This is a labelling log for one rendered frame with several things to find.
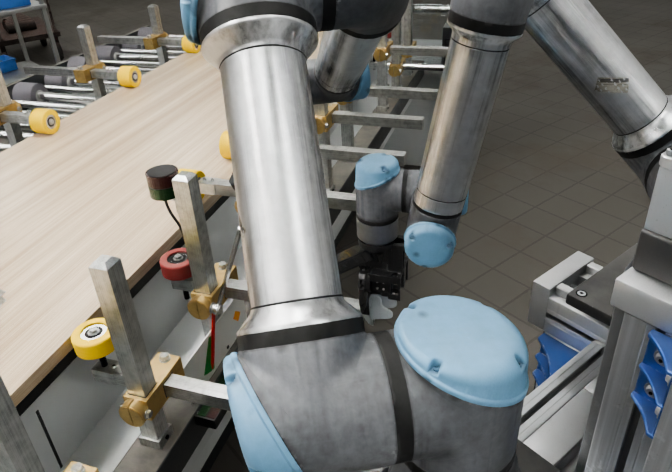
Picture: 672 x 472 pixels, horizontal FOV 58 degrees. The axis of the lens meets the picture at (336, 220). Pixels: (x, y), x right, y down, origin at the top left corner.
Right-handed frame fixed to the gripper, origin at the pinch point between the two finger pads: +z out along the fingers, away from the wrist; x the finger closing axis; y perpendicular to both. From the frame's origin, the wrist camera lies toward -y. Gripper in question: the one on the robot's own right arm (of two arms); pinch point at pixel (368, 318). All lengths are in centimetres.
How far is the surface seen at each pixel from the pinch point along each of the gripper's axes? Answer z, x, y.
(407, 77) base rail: 13, 191, -32
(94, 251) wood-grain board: -7, -2, -63
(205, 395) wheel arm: 0.8, -26.5, -22.7
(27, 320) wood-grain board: -7, -25, -60
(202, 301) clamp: -4.0, -7.9, -32.6
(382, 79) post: -1, 144, -33
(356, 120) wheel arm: -12, 74, -23
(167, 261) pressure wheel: -7.9, -1.9, -43.6
